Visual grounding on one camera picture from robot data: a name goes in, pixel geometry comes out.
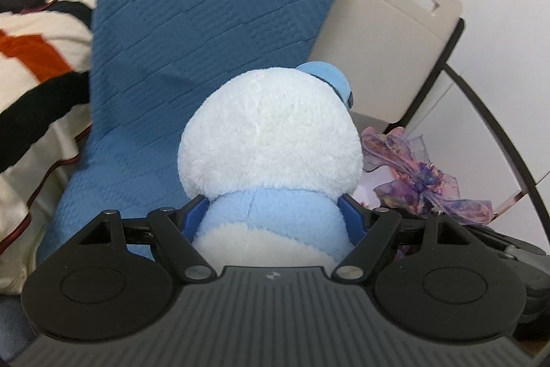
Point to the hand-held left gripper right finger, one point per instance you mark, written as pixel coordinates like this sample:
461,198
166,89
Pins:
350,217

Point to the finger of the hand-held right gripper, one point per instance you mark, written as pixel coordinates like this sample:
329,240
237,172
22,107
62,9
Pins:
502,241

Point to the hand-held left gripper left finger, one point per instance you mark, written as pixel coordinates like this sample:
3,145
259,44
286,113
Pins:
194,217

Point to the purple ribbon bow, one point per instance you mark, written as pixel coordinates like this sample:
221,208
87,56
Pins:
412,178

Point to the white and blue plush toy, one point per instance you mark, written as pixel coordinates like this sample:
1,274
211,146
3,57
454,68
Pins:
270,135

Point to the beige folding chair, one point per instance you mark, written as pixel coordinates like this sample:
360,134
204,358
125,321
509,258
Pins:
386,27

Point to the striped blanket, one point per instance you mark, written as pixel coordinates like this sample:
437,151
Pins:
34,92

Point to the blue quilted cushion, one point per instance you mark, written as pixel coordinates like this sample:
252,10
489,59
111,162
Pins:
193,6

